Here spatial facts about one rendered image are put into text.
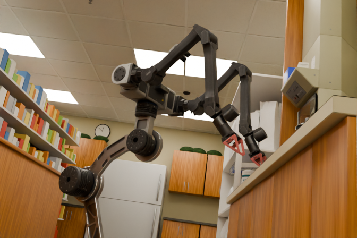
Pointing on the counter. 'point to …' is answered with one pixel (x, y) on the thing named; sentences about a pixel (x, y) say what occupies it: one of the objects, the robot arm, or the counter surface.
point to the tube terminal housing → (333, 67)
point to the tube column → (330, 6)
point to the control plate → (295, 92)
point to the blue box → (288, 74)
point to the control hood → (311, 82)
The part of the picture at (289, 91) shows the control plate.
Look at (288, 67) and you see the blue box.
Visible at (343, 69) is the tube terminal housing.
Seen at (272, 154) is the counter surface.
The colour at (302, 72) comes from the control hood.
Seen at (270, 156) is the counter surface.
